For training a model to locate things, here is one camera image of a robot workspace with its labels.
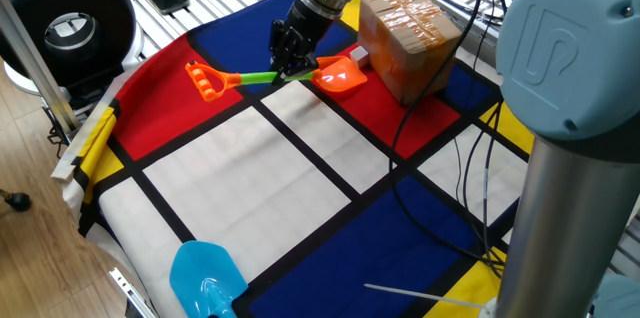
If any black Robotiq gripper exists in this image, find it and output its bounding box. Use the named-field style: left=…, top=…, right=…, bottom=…
left=268, top=0, right=347, bottom=85

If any orange toy shovel green handle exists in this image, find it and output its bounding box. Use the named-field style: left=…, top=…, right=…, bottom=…
left=184, top=55, right=369, bottom=103

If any small wooden cube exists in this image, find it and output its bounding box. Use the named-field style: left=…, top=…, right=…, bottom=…
left=348, top=45, right=372, bottom=70

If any taped cardboard box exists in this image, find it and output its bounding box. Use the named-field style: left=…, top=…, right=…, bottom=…
left=357, top=0, right=464, bottom=106

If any Mondrian pattern tablecloth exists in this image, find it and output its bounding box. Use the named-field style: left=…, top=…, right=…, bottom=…
left=49, top=0, right=539, bottom=318

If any black round device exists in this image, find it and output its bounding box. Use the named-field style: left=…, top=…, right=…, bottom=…
left=0, top=0, right=146, bottom=97

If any black knob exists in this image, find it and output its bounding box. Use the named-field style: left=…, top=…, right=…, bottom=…
left=3, top=190, right=32, bottom=213

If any black cable silver plug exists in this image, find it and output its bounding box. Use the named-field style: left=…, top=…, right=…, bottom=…
left=452, top=0, right=507, bottom=279

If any blue toy shovel yellow handle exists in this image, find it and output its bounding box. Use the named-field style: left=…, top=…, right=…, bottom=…
left=168, top=240, right=250, bottom=318

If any aluminium frame post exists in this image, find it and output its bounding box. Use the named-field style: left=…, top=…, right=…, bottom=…
left=0, top=0, right=82, bottom=134

